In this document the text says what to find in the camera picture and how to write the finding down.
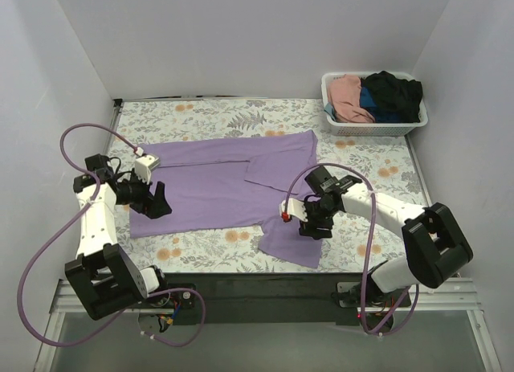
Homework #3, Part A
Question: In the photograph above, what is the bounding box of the purple t shirt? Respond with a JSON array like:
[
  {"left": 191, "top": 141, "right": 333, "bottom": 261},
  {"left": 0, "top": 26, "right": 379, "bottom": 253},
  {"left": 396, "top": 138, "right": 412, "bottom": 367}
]
[{"left": 129, "top": 131, "right": 321, "bottom": 268}]

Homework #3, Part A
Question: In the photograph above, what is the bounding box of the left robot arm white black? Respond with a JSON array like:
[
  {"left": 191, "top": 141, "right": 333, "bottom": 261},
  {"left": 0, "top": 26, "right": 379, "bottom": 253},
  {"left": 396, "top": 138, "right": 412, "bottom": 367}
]
[{"left": 65, "top": 153, "right": 172, "bottom": 320}]

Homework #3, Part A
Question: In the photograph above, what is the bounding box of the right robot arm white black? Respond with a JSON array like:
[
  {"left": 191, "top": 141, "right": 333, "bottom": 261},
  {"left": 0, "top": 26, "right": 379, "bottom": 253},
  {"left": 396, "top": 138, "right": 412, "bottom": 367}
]
[{"left": 281, "top": 166, "right": 474, "bottom": 306}]

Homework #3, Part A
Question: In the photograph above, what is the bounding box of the floral patterned table cloth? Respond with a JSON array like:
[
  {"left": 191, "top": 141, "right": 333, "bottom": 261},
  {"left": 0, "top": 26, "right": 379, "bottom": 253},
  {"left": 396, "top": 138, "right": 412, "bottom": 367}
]
[{"left": 104, "top": 99, "right": 430, "bottom": 272}]

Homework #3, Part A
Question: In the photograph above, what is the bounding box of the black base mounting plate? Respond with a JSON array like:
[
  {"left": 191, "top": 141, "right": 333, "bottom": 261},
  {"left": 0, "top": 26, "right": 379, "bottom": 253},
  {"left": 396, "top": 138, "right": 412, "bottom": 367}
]
[{"left": 124, "top": 271, "right": 413, "bottom": 327}]

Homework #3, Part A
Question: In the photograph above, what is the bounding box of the blue t shirt in basket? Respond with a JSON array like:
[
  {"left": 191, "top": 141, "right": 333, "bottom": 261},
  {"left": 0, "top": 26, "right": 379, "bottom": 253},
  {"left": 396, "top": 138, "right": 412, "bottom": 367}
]
[{"left": 360, "top": 87, "right": 402, "bottom": 124}]

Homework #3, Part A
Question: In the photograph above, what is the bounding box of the pink t shirt in basket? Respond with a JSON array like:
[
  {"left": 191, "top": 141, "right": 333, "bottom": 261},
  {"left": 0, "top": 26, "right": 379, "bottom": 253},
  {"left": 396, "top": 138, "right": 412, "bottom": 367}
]
[{"left": 327, "top": 74, "right": 375, "bottom": 124}]

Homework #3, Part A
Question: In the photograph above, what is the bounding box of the black t shirt in basket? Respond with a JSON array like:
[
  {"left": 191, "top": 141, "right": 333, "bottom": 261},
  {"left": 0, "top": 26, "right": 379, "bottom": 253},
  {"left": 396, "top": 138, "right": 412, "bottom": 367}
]
[{"left": 361, "top": 71, "right": 423, "bottom": 123}]

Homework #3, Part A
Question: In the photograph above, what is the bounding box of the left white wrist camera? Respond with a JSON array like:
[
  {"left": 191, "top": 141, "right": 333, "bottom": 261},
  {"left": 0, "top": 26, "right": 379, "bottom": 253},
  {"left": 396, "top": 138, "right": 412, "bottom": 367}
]
[{"left": 133, "top": 147, "right": 161, "bottom": 185}]

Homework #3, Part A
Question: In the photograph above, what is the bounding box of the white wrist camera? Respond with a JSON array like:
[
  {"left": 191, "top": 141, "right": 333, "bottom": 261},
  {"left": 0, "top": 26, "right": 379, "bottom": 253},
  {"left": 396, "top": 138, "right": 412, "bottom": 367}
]
[
  {"left": 279, "top": 198, "right": 308, "bottom": 223},
  {"left": 133, "top": 147, "right": 161, "bottom": 185}
]

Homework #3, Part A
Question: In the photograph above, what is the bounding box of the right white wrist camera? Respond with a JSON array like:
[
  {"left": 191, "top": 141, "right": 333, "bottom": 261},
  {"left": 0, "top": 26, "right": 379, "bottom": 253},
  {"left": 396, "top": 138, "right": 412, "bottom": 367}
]
[{"left": 279, "top": 198, "right": 308, "bottom": 223}]

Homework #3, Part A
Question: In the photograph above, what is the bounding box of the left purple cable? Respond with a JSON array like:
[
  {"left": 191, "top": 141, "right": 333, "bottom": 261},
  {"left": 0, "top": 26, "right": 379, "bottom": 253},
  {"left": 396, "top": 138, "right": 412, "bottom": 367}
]
[{"left": 16, "top": 123, "right": 206, "bottom": 348}]

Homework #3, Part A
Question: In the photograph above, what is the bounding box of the aluminium frame rail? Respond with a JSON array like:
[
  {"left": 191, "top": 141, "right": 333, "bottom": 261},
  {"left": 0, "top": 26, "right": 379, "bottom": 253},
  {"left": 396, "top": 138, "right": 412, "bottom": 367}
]
[{"left": 35, "top": 278, "right": 501, "bottom": 371}]

